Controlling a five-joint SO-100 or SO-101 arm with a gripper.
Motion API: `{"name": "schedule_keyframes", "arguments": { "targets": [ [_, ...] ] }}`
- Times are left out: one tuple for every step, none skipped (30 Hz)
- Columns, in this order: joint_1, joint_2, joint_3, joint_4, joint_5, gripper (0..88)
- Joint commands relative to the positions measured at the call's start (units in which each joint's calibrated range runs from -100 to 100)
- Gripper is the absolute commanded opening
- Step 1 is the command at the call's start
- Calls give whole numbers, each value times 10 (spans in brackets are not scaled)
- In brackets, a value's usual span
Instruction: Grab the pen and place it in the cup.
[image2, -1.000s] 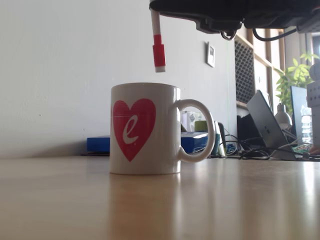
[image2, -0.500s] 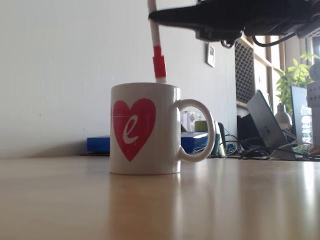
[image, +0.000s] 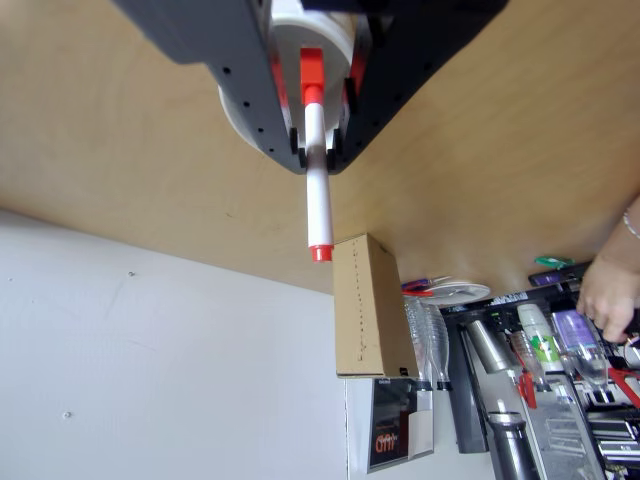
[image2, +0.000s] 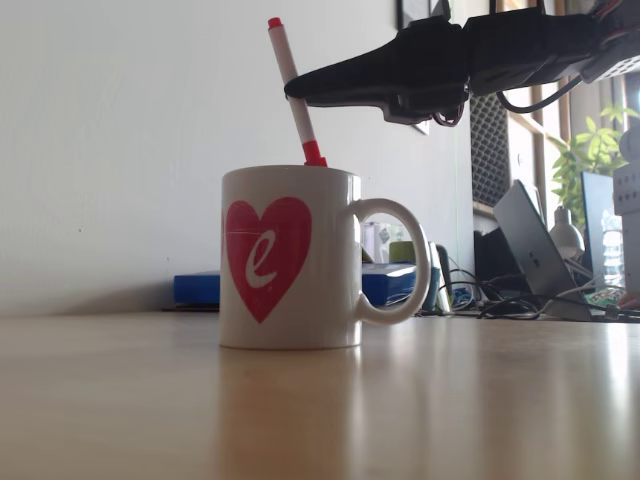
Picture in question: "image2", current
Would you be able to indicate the red and white marker pen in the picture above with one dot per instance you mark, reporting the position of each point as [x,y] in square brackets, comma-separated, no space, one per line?
[287,55]

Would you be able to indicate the green cup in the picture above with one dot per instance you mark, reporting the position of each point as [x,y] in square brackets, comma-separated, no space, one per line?
[400,252]

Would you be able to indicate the honeycomb pattern panel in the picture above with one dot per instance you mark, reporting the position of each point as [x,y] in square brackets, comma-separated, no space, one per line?
[490,150]

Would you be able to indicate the green potted plant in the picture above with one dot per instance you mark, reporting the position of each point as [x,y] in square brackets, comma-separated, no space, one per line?
[595,145]

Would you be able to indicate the clear plastic container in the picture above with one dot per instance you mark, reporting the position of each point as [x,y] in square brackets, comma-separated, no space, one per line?
[372,240]

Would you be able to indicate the black monitor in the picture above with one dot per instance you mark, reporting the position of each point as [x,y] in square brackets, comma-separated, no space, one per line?
[595,225]

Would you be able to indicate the white desk lamp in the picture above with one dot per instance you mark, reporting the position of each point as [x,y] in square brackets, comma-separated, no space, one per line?
[567,235]

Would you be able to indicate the grey laptop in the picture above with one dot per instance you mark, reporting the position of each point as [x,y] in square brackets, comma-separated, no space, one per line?
[535,250]

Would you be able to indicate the white and teal card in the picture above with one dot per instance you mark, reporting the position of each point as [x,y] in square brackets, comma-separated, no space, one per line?
[442,280]

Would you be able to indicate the clear plastic bottle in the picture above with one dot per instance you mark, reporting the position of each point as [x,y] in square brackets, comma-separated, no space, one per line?
[612,250]

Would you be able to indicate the black box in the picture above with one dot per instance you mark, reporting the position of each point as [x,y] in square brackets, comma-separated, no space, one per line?
[495,265]

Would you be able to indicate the colourful packet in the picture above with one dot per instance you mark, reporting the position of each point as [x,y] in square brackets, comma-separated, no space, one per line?
[605,297]

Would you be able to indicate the white mug with red heart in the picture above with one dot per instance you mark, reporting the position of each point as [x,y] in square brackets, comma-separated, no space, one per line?
[280,320]

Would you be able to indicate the blue folder box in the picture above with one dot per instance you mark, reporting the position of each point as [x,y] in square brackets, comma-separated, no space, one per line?
[195,290]

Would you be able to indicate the black picture frame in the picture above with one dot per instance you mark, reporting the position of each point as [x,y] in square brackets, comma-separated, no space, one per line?
[415,7]

